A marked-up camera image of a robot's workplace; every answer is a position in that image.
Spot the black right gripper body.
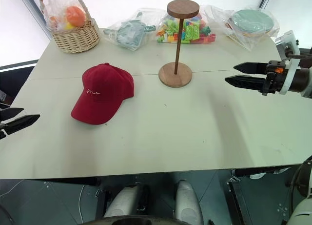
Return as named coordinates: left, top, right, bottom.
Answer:
left=261, top=60, right=291, bottom=96

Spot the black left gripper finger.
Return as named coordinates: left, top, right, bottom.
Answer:
left=4, top=114, right=41, bottom=135
left=0, top=107, right=25, bottom=122

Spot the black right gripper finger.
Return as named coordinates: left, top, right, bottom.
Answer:
left=233, top=61, right=269, bottom=75
left=224, top=75, right=266, bottom=92

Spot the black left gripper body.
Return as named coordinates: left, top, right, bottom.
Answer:
left=0, top=121, right=8, bottom=141

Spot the red baseball cap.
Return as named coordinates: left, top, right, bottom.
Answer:
left=71, top=62, right=136, bottom=126

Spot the wooden hat stand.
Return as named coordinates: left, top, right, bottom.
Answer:
left=158, top=0, right=200, bottom=88

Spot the clear bag with green plates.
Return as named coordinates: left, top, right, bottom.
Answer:
left=203, top=4, right=280, bottom=51

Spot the clear bag of colourful blocks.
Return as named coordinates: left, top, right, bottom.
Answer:
left=156, top=5, right=217, bottom=44

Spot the clear bag of toy fruit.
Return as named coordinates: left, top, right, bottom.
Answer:
left=44, top=0, right=92, bottom=32

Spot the orange toy fruit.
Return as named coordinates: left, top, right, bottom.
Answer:
left=66, top=6, right=86, bottom=28

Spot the silver left robot leg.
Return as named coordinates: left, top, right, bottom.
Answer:
left=103, top=185, right=147, bottom=219

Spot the silver robot leg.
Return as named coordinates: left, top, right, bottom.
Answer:
left=103, top=185, right=147, bottom=219
left=175, top=180, right=204, bottom=225

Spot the clear bag with teal items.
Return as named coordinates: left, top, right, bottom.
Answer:
left=103, top=8, right=157, bottom=51

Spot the silver right robot leg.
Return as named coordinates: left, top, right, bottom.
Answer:
left=175, top=180, right=204, bottom=225

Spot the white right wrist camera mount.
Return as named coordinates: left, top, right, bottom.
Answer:
left=274, top=29, right=302, bottom=96

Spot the wicker basket with handle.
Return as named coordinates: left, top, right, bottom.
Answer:
left=37, top=0, right=101, bottom=54

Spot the thin white floor cable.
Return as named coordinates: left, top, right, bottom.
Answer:
left=78, top=184, right=86, bottom=224

